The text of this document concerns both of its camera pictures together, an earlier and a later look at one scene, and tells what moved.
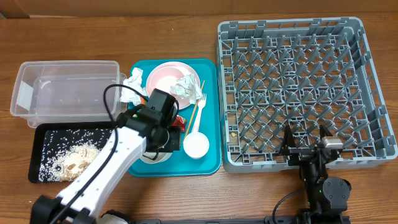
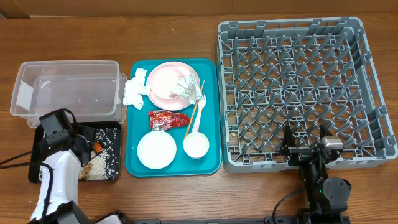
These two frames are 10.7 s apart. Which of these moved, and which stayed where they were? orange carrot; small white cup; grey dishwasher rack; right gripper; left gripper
Moved: orange carrot; left gripper
Stayed: grey dishwasher rack; small white cup; right gripper
